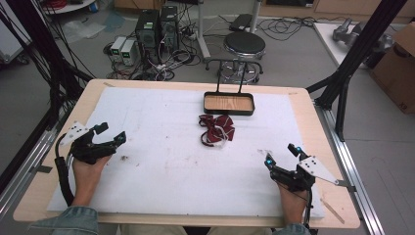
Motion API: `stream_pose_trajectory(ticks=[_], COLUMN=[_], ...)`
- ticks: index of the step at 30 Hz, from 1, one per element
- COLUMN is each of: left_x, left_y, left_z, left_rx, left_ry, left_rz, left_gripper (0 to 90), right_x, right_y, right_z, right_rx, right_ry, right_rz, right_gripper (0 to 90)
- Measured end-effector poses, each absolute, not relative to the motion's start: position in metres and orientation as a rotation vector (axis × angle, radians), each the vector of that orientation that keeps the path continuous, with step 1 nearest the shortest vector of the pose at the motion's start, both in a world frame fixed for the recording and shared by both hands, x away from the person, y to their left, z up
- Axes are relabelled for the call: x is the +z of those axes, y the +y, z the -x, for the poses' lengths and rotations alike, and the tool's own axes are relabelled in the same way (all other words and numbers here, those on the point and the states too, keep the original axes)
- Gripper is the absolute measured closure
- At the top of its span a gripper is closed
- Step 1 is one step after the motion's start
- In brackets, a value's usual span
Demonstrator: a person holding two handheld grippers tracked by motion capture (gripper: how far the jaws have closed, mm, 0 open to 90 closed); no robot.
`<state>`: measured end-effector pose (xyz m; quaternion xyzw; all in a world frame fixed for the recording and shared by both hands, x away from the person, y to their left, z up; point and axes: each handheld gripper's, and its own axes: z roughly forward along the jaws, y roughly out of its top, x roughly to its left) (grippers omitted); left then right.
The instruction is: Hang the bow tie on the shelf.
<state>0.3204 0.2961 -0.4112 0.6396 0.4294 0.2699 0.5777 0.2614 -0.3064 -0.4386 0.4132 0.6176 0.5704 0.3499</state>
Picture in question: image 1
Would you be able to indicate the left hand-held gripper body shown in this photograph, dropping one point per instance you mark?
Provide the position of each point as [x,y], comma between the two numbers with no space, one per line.
[88,150]

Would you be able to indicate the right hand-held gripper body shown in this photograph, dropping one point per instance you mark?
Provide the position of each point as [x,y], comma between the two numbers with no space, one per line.
[293,179]

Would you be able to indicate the person's right hand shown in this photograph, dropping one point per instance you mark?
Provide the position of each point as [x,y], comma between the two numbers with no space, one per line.
[293,205]

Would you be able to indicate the person's left hand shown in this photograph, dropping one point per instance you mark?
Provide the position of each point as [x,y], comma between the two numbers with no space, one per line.
[85,179]

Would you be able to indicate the black tape strip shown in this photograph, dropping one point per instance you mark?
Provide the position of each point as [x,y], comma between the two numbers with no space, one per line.
[44,169]

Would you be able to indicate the thin wooden stick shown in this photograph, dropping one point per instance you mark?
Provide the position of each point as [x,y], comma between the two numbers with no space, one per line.
[332,211]

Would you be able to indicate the person's right denim sleeve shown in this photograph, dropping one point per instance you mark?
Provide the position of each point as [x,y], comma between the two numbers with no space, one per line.
[292,230]

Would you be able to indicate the person's denim sleeve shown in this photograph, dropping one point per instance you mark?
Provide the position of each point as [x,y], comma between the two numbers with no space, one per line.
[71,222]
[292,230]

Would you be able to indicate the grey tape strip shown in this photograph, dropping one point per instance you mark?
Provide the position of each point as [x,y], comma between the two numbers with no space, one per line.
[346,186]

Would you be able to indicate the maroon bow tie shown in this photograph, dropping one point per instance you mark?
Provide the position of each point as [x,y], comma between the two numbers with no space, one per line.
[218,129]

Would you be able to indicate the white foam mat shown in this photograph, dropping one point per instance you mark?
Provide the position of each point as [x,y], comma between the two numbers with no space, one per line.
[176,163]

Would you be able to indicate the black tray with wooden bottom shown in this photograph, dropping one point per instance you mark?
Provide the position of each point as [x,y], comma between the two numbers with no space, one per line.
[228,103]

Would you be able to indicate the person's left denim sleeve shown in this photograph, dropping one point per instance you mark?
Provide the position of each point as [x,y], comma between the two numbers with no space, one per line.
[71,222]

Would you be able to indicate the white power supply box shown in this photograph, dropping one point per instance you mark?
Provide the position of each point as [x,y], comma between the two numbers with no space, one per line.
[117,47]
[129,52]

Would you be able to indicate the clear plastic sheet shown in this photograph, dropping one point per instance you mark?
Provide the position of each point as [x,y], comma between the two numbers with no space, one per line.
[81,31]

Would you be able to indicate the black computer tower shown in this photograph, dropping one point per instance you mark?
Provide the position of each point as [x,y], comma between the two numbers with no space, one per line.
[147,31]
[169,27]

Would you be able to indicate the black round stool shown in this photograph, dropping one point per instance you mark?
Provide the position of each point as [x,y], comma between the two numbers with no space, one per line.
[244,44]

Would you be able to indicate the silver equipment case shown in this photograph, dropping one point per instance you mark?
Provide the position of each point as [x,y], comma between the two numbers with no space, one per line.
[11,42]

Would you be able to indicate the white round table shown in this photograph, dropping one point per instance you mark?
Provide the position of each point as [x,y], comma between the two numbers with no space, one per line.
[70,6]

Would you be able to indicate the cardboard box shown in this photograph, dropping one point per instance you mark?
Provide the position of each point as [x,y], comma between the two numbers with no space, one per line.
[396,71]

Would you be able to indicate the grey handheld vacuum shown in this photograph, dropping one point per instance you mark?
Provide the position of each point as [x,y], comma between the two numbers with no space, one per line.
[354,34]

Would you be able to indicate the grey metal table leg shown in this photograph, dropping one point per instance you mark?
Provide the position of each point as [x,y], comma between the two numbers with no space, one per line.
[255,14]
[201,29]

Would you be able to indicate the black flat device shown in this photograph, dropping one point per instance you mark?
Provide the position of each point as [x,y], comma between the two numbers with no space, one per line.
[240,23]

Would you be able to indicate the aluminium rail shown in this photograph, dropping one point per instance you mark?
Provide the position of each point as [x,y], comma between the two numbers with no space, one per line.
[26,169]
[352,169]

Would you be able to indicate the black metal frame post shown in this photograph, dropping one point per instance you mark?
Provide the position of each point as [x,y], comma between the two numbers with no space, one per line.
[355,54]

